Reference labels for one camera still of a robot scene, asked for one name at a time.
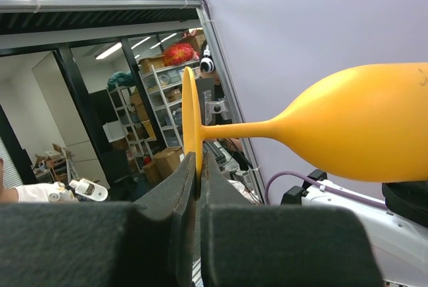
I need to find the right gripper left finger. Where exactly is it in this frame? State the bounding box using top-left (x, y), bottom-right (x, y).
top-left (1, 154), bottom-right (197, 286)

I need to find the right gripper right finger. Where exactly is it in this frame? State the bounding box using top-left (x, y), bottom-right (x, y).
top-left (201, 155), bottom-right (383, 286)

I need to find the yellow goblet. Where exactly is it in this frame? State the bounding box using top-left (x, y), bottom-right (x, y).
top-left (182, 62), bottom-right (427, 183)

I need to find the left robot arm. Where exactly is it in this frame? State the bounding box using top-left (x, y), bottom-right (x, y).
top-left (276, 170), bottom-right (427, 286)

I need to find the white storage shelf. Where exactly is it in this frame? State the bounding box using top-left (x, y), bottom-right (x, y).
top-left (107, 60), bottom-right (200, 173)

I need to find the person with headphones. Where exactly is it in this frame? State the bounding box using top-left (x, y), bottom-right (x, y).
top-left (199, 41), bottom-right (245, 154)

